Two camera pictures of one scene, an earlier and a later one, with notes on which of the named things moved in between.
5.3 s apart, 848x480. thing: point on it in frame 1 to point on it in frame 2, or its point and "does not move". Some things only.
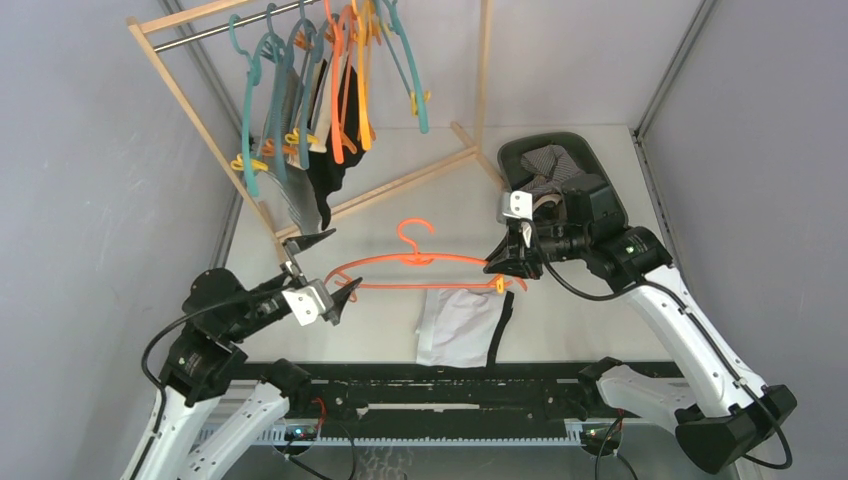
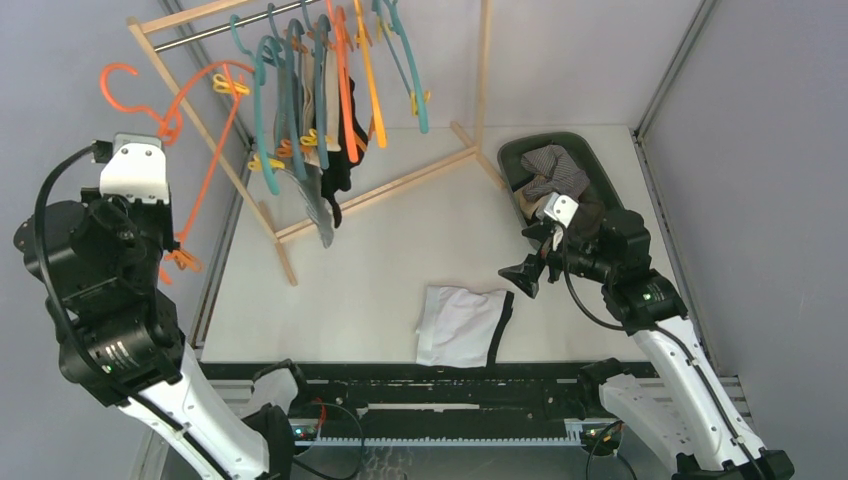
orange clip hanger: x=417 y=258 to x=164 y=275
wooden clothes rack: x=482 y=152 does not move
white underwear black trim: x=460 y=327 does not move
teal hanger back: x=389 y=18 does not move
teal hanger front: x=253 y=79 to x=260 y=79
